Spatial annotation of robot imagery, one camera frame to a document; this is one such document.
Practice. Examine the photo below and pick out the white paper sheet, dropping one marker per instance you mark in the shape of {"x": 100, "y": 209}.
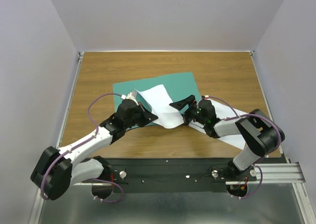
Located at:
{"x": 223, "y": 111}
{"x": 159, "y": 101}

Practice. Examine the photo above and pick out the left table edge rail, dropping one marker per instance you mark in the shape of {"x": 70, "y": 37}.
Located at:
{"x": 69, "y": 101}

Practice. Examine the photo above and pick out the teal paper folder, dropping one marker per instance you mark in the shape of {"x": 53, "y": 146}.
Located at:
{"x": 178, "y": 85}

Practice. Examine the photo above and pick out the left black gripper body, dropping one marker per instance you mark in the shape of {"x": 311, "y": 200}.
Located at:
{"x": 137, "y": 119}

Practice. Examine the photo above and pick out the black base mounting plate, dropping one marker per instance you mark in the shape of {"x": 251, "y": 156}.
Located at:
{"x": 136, "y": 184}

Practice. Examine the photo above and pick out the table edge rail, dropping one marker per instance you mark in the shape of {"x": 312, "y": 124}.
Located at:
{"x": 259, "y": 75}
{"x": 69, "y": 101}

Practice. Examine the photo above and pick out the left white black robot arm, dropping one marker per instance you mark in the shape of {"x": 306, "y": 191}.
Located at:
{"x": 53, "y": 171}

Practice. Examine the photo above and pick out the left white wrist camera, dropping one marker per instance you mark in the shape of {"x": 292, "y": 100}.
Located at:
{"x": 132, "y": 96}

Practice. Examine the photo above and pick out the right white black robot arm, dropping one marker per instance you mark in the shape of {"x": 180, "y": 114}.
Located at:
{"x": 261, "y": 135}

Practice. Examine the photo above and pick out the aluminium extrusion rail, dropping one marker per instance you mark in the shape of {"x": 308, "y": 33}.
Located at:
{"x": 266, "y": 173}

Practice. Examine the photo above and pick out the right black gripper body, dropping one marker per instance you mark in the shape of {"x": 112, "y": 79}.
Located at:
{"x": 193, "y": 113}

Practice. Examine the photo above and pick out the right table edge rail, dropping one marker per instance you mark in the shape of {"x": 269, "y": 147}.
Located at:
{"x": 259, "y": 75}

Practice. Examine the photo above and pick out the metal sheet front panel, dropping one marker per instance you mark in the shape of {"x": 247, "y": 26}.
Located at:
{"x": 272, "y": 204}

